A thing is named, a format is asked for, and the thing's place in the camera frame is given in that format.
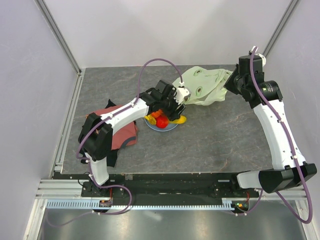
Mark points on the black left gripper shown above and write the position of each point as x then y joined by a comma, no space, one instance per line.
172,115

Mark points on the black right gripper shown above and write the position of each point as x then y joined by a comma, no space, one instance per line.
229,85

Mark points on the orange tangerine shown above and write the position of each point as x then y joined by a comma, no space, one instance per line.
156,114

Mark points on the yellow banana bunch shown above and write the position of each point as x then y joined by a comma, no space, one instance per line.
151,120

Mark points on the green avocado print plastic bag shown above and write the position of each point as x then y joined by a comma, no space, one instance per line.
206,86

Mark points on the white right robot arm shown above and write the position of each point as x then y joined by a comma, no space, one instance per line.
289,166

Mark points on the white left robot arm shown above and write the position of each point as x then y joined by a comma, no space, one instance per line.
144,104

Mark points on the red apple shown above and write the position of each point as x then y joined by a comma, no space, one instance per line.
162,122

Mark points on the red folded t-shirt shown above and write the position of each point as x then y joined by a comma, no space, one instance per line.
125,136

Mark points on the black cloth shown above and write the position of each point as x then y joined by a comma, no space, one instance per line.
112,157

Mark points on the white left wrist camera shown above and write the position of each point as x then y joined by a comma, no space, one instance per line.
182,94

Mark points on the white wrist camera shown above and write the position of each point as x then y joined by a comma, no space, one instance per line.
257,53
182,94

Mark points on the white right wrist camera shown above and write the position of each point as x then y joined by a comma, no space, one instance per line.
257,53

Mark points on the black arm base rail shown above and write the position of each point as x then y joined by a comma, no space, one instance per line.
216,185

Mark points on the aluminium corner frame post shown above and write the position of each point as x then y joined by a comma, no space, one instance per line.
293,4

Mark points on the blue slotted cable duct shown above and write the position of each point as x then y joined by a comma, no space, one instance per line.
90,204

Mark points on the left aluminium frame post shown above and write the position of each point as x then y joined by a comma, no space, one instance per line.
46,13

